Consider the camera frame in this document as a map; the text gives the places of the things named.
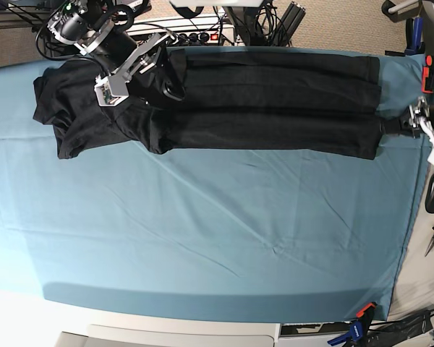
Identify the dark grey T-shirt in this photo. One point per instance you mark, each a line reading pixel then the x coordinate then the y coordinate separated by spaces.
pixel 233 100

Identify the blue table cloth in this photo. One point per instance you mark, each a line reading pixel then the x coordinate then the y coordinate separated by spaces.
pixel 220 235

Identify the orange black clamp bottom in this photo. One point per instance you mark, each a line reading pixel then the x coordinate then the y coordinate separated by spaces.
pixel 366 314

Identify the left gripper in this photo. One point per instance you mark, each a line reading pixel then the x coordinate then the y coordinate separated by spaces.
pixel 421 109

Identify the blue black clamp bottom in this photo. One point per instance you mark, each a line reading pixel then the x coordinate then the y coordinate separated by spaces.
pixel 353 335

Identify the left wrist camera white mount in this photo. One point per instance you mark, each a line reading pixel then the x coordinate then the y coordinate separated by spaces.
pixel 427 128

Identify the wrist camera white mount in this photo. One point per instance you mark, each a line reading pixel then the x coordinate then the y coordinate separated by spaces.
pixel 427 128
pixel 111 90

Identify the black power strip red switch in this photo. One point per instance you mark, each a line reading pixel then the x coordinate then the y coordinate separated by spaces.
pixel 195 38

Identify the orange black clamp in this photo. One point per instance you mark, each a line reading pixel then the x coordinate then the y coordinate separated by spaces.
pixel 366 314
pixel 428 75

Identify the blue clamp top right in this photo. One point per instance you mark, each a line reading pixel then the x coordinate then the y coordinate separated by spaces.
pixel 415 45

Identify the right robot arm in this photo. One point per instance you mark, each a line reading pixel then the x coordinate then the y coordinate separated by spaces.
pixel 98 30

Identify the black extrusion piece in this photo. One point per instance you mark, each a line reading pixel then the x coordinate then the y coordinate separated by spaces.
pixel 288 24

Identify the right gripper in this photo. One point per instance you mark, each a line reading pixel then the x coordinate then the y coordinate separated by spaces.
pixel 173 65

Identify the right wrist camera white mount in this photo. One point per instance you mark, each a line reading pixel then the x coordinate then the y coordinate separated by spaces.
pixel 111 90

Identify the orange black clamp top right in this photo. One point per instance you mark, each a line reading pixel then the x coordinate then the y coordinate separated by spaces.
pixel 428 75

